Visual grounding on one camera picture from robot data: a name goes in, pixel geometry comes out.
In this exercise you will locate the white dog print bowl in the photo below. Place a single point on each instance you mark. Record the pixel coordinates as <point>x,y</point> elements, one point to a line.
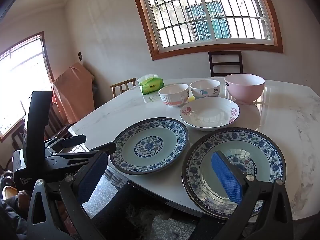
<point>205,90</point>

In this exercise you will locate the grey quilted table skirt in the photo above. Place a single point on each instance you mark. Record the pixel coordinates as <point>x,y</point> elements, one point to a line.
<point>115,177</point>

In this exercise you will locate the light wooden chair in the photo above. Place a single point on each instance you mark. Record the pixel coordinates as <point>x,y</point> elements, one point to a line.
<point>122,82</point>

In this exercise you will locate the dark wooden bench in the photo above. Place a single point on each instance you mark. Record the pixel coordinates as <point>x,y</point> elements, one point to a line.
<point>56,127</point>

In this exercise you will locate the large barred window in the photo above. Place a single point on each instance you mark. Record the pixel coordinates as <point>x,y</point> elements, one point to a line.
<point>205,12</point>

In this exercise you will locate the yellow round sticker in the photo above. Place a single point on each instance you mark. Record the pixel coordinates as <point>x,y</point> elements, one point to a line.
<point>191,98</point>

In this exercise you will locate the dark fuzzy cloth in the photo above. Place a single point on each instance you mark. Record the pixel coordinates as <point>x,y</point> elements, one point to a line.
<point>130,217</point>

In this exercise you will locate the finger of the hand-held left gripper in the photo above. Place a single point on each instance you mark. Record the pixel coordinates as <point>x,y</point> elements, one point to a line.
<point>75,140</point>
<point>107,147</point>

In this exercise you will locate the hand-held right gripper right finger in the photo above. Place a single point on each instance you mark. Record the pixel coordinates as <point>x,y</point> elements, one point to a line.
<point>226,177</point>

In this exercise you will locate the dark wall switch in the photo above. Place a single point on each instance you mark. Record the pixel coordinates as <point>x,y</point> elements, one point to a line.
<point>80,56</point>

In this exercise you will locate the white plate with pink flowers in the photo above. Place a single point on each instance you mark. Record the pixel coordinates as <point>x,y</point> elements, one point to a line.
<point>210,115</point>

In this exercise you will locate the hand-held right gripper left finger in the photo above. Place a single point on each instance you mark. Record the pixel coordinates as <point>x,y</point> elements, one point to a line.
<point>91,177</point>

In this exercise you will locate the side window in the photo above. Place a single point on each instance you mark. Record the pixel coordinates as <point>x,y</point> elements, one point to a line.
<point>22,80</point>

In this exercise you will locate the green tissue pack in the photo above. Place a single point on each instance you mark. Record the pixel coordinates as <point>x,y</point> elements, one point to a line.
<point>151,86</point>

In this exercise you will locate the person's left forearm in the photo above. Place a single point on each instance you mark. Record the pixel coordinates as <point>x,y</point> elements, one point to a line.
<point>10,217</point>

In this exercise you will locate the dark wooden chair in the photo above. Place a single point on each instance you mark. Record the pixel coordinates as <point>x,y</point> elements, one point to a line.
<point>225,55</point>

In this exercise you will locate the pink bowl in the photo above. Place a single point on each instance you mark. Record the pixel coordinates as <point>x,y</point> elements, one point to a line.
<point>246,90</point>

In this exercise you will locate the blue floral patterned plate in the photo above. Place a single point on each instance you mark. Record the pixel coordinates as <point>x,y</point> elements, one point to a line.
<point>150,145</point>
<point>262,155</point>

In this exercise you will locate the orange cloth cover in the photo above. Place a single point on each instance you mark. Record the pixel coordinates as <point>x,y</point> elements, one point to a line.
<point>72,92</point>

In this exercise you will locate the white rabbit print bowl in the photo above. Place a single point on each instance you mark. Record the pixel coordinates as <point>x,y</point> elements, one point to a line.
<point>172,97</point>

